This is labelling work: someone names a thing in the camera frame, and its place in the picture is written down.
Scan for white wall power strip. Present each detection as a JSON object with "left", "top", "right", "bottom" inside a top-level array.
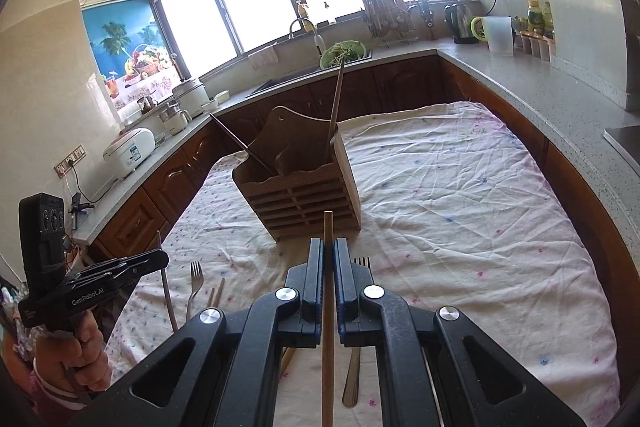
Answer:
[{"left": 54, "top": 145, "right": 86, "bottom": 178}]

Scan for black cooktop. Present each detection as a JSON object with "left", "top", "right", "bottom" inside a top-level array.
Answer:
[{"left": 602, "top": 125, "right": 640, "bottom": 164}]

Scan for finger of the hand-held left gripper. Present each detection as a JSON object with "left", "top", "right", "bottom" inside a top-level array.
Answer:
[
  {"left": 64, "top": 249, "right": 170, "bottom": 284},
  {"left": 74, "top": 263, "right": 169, "bottom": 304}
]

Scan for small black tripod device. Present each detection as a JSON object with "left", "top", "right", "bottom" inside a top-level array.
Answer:
[{"left": 69, "top": 192, "right": 96, "bottom": 230}]

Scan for grey stone countertop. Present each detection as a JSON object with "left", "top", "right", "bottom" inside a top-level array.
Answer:
[{"left": 64, "top": 41, "right": 640, "bottom": 260}]

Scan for tropical fruit print blind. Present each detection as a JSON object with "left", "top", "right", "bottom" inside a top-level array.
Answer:
[{"left": 81, "top": 0, "right": 182, "bottom": 110}]

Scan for white electric pot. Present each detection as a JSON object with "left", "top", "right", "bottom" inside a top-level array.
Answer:
[{"left": 172, "top": 77, "right": 209, "bottom": 110}]

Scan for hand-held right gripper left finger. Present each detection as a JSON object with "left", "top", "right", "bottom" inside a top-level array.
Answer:
[{"left": 65, "top": 238, "right": 326, "bottom": 427}]

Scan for white pitcher green handle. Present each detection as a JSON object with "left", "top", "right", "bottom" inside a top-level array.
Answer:
[{"left": 470, "top": 15, "right": 516, "bottom": 57}]

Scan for white rice cooker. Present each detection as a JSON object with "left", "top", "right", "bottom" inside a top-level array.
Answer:
[{"left": 102, "top": 127, "right": 156, "bottom": 182}]

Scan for metal chopstick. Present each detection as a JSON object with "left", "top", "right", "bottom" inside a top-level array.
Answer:
[{"left": 156, "top": 231, "right": 179, "bottom": 334}]

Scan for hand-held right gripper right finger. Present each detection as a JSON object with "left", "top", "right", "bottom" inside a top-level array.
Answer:
[{"left": 334, "top": 238, "right": 587, "bottom": 427}]

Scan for floral white tablecloth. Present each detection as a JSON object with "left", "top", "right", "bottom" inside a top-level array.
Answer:
[{"left": 102, "top": 101, "right": 622, "bottom": 427}]

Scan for person's left forearm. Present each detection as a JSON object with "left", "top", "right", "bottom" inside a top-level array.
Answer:
[{"left": 27, "top": 364, "right": 98, "bottom": 415}]

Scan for yellow oil bottle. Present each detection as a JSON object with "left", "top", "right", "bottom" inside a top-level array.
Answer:
[{"left": 527, "top": 0, "right": 556, "bottom": 39}]

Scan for dish rack with utensils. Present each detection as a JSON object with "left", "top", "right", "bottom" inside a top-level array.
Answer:
[{"left": 359, "top": 0, "right": 422, "bottom": 46}]

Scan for steel electric kettle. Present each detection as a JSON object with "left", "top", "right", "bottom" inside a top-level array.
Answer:
[{"left": 443, "top": 1, "right": 476, "bottom": 44}]

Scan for person's left hand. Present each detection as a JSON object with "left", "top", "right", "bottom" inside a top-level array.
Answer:
[{"left": 34, "top": 306, "right": 109, "bottom": 404}]

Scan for dark chopstick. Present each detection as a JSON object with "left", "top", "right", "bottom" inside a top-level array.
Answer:
[{"left": 209, "top": 112, "right": 275, "bottom": 174}]

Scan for chrome faucet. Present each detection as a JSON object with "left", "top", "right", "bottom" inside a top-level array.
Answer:
[{"left": 288, "top": 17, "right": 324, "bottom": 58}]

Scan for brown lower cabinets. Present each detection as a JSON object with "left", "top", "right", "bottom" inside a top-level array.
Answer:
[{"left": 89, "top": 53, "right": 640, "bottom": 408}]

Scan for metal fork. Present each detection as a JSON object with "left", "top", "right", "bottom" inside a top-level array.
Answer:
[
  {"left": 341, "top": 256, "right": 372, "bottom": 408},
  {"left": 185, "top": 260, "right": 205, "bottom": 324}
]

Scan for white dish towel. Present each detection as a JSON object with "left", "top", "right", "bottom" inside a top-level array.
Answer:
[{"left": 248, "top": 45, "right": 280, "bottom": 71}]

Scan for kitchen sink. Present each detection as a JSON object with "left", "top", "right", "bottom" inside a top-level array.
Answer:
[{"left": 244, "top": 49, "right": 374, "bottom": 96}]

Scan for wooden utensil holder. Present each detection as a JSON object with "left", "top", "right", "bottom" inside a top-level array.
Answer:
[{"left": 231, "top": 106, "right": 362, "bottom": 244}]

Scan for small white blender jug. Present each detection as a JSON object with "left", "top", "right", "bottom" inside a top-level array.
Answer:
[{"left": 158, "top": 102, "right": 192, "bottom": 136}]

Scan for green colander with vegetables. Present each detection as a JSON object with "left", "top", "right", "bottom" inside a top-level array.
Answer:
[{"left": 319, "top": 40, "right": 369, "bottom": 69}]

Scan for white spice jar set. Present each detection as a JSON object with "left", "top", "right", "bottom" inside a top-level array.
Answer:
[{"left": 514, "top": 29, "right": 554, "bottom": 61}]

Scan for knife and scissors holder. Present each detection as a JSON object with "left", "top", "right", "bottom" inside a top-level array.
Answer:
[{"left": 419, "top": 0, "right": 437, "bottom": 41}]

